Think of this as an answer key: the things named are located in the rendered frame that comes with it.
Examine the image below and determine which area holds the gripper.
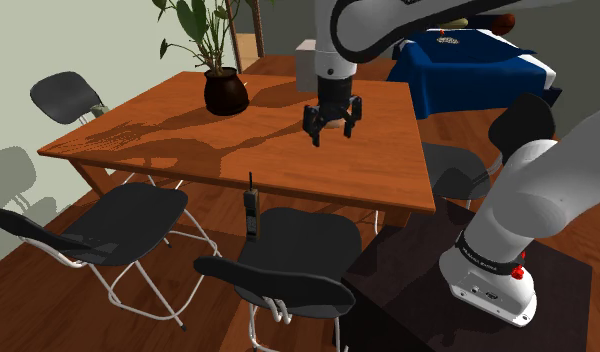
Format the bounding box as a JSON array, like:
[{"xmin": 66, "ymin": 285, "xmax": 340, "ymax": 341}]
[{"xmin": 302, "ymin": 75, "xmax": 364, "ymax": 148}]

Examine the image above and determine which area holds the wooden table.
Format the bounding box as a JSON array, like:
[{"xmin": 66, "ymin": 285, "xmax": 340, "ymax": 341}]
[{"xmin": 37, "ymin": 70, "xmax": 437, "ymax": 229}]

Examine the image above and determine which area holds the white box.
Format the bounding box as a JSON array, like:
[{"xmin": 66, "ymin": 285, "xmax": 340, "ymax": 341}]
[{"xmin": 294, "ymin": 38, "xmax": 322, "ymax": 94}]

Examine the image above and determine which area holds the green plant in dark pot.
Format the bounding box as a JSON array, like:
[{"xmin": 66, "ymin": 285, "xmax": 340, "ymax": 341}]
[{"xmin": 151, "ymin": 0, "xmax": 277, "ymax": 117}]

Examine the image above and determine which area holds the brown phone with antenna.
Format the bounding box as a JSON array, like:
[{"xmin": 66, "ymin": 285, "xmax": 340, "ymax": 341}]
[{"xmin": 242, "ymin": 170, "xmax": 261, "ymax": 243}]

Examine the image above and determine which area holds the black chair with white legs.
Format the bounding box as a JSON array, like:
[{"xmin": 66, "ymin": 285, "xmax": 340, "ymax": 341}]
[
  {"xmin": 29, "ymin": 70, "xmax": 112, "ymax": 126},
  {"xmin": 0, "ymin": 182, "xmax": 222, "ymax": 333},
  {"xmin": 192, "ymin": 206, "xmax": 365, "ymax": 352},
  {"xmin": 420, "ymin": 91, "xmax": 558, "ymax": 212}
]

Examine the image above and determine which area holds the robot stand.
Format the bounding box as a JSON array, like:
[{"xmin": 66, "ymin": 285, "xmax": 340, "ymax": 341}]
[{"xmin": 337, "ymin": 193, "xmax": 594, "ymax": 352}]

